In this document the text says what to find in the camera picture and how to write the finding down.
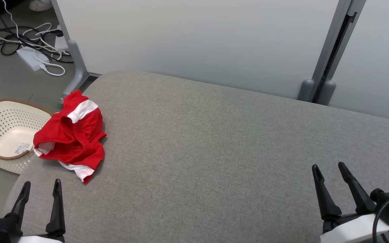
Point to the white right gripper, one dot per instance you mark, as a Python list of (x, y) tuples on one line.
[(349, 229)]

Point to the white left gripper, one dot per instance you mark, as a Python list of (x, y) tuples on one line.
[(39, 239)]

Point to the red shorts with white stripe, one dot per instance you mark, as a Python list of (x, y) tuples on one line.
[(76, 141)]

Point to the cream perforated laundry basket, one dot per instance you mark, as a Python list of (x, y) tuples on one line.
[(8, 135)]

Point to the white shoe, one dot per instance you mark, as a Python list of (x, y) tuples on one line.
[(41, 4)]

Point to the grey double partition post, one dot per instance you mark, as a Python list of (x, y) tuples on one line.
[(329, 54)]

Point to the grey single partition post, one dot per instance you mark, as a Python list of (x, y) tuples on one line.
[(74, 57)]

